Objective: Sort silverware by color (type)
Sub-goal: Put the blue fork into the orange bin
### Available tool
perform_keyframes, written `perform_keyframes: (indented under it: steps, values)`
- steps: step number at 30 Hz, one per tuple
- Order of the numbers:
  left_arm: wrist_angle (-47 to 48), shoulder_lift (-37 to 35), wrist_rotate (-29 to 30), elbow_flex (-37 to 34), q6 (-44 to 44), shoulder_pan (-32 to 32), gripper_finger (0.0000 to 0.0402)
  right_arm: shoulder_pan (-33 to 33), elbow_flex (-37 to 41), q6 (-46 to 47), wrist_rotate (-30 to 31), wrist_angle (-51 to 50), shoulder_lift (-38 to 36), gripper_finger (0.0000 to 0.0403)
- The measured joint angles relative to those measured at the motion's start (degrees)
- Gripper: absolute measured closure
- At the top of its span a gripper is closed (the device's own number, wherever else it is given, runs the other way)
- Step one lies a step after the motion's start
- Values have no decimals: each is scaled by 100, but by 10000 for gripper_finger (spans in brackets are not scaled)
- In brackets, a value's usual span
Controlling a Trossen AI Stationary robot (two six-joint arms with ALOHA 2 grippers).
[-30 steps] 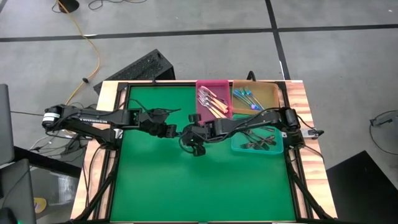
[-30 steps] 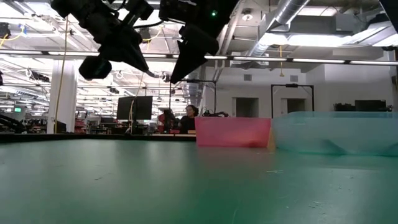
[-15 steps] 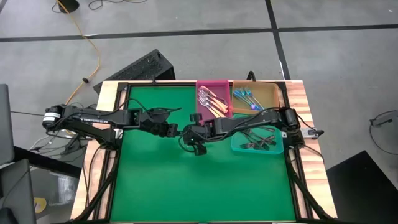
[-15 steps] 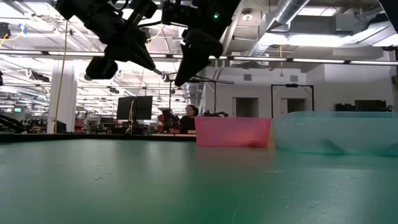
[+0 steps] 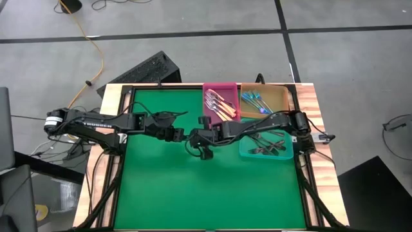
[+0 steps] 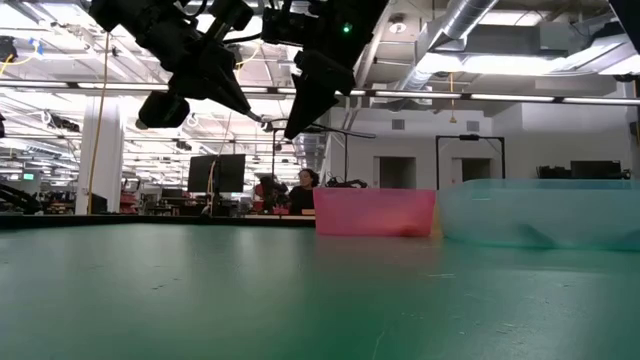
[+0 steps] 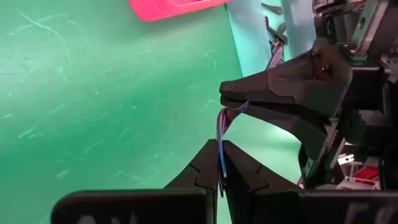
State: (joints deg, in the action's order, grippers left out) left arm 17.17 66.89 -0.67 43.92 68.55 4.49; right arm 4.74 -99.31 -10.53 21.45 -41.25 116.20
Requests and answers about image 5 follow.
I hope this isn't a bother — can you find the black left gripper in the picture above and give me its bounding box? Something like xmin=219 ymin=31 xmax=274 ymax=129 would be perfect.
xmin=150 ymin=123 xmax=186 ymax=143

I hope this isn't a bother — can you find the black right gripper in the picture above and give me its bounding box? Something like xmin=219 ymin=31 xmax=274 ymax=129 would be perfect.
xmin=187 ymin=115 xmax=227 ymax=160

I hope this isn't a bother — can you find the teal plastic bin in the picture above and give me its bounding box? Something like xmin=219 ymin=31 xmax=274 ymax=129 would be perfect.
xmin=239 ymin=117 xmax=295 ymax=160

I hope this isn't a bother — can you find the pink plastic bin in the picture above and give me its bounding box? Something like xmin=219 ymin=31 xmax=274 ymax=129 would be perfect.
xmin=202 ymin=82 xmax=241 ymax=125

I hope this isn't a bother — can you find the green table mat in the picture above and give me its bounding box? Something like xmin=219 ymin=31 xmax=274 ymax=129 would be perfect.
xmin=113 ymin=87 xmax=306 ymax=230

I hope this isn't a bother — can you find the black perforated case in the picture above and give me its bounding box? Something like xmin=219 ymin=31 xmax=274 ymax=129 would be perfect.
xmin=96 ymin=50 xmax=182 ymax=97

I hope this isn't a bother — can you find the orange plastic bin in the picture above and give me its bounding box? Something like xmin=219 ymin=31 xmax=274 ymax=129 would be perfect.
xmin=239 ymin=82 xmax=290 ymax=119

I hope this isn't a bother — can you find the wooden table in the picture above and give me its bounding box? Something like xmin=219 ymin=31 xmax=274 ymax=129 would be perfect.
xmin=73 ymin=82 xmax=350 ymax=230

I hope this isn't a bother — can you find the yellow floor sticker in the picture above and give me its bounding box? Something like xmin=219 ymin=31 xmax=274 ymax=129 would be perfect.
xmin=34 ymin=204 xmax=49 ymax=222

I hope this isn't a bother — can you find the black round stand base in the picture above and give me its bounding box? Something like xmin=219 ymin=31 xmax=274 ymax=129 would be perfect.
xmin=59 ymin=0 xmax=83 ymax=14

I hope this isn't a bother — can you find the dark grey monitor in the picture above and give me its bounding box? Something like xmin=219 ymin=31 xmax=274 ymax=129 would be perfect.
xmin=0 ymin=164 xmax=39 ymax=232

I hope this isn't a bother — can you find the black side table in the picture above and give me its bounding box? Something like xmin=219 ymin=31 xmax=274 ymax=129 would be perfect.
xmin=337 ymin=157 xmax=412 ymax=232

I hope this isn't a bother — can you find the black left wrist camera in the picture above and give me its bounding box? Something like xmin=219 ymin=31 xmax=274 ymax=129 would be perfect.
xmin=154 ymin=111 xmax=177 ymax=127

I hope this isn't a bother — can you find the yellow power cable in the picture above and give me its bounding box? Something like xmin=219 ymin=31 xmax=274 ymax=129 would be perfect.
xmin=57 ymin=0 xmax=106 ymax=110

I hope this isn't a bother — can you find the grey cable connector box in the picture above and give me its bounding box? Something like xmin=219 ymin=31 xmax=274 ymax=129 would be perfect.
xmin=315 ymin=132 xmax=336 ymax=143

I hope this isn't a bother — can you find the black floor cable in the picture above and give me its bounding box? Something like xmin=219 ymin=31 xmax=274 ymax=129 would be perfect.
xmin=91 ymin=0 xmax=153 ymax=11

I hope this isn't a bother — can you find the black cable with grey box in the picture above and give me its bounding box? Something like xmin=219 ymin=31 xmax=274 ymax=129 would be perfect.
xmin=382 ymin=113 xmax=412 ymax=153

